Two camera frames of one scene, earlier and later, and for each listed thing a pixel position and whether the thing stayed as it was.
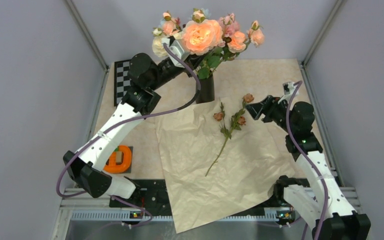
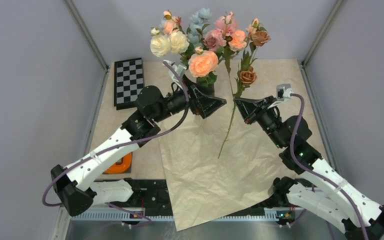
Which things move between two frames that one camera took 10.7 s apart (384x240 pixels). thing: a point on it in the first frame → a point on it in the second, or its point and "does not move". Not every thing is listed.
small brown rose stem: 237,120 → 248,75
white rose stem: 158,47 does not move
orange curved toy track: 112,167 does not move
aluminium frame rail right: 320,35 does not move
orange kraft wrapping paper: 221,160 does not move
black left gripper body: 165,74 → 196,105
